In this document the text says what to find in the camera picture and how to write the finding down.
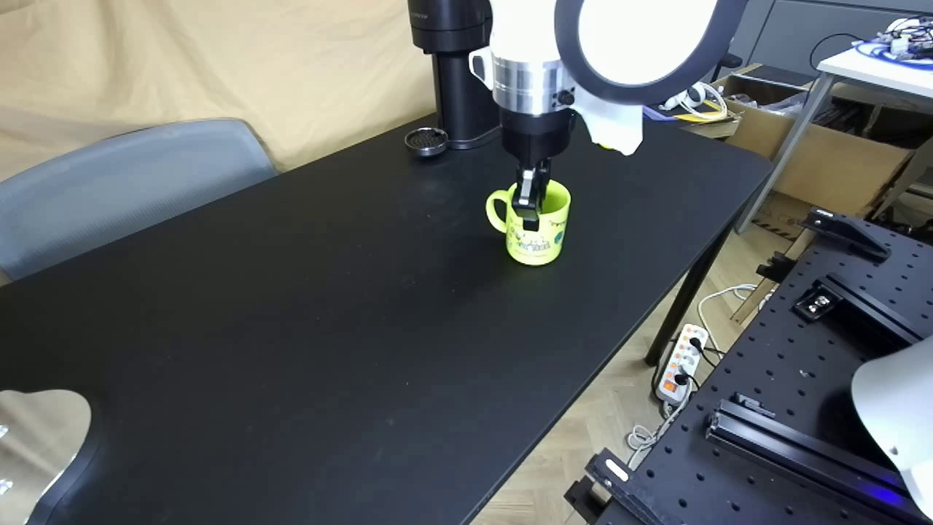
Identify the black cylindrical stand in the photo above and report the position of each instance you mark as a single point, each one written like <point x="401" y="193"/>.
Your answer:
<point x="446" y="34"/>

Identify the white ring light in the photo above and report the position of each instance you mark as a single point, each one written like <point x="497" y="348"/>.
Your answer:
<point x="641" y="52"/>

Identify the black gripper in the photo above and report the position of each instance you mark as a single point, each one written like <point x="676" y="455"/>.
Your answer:
<point x="535" y="142"/>

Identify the beige curtain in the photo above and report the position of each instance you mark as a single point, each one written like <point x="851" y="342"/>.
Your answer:
<point x="309" y="76"/>

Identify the green ceramic mug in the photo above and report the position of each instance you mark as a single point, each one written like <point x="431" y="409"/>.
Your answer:
<point x="539" y="243"/>

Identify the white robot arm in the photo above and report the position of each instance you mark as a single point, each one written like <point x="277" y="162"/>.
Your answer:
<point x="539" y="98"/>

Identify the white power strip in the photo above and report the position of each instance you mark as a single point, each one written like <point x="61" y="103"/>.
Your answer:
<point x="679" y="365"/>

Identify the black perforated breadboard table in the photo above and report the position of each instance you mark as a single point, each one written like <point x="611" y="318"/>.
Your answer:
<point x="770" y="437"/>

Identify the white side table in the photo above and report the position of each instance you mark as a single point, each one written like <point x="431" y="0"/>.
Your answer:
<point x="854" y="68"/>

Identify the cardboard box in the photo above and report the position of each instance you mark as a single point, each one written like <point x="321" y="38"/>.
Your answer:
<point x="825" y="167"/>

